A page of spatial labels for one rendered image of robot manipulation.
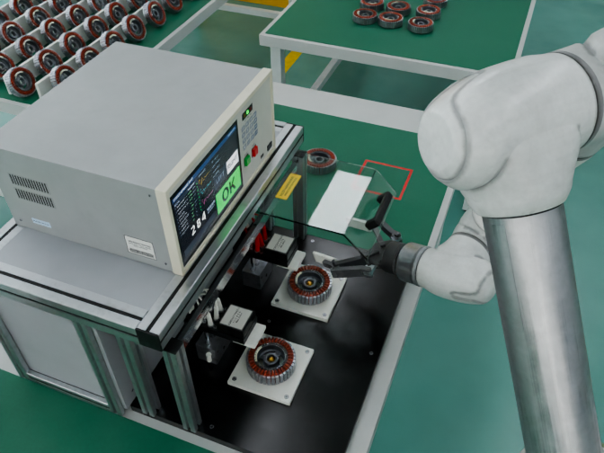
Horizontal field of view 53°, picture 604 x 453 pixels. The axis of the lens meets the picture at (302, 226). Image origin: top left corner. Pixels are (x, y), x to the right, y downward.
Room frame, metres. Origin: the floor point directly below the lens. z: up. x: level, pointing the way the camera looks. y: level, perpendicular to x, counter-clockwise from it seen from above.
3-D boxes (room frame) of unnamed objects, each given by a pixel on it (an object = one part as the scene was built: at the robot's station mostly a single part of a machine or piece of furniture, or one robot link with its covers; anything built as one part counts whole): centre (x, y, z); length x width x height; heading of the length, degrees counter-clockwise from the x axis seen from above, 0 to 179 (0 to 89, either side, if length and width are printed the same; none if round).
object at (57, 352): (0.75, 0.52, 0.91); 0.28 x 0.03 x 0.32; 68
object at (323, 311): (1.01, -0.02, 0.78); 0.15 x 0.15 x 0.01; 68
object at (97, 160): (1.03, 0.32, 1.22); 0.44 x 0.39 x 0.20; 158
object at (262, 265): (1.06, 0.12, 0.80); 0.07 x 0.05 x 0.06; 158
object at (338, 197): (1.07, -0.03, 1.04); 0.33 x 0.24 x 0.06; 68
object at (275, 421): (0.90, 0.04, 0.76); 0.64 x 0.47 x 0.02; 158
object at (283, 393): (0.79, 0.07, 0.78); 0.15 x 0.15 x 0.01; 68
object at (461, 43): (3.18, -0.67, 0.37); 1.85 x 1.10 x 0.75; 158
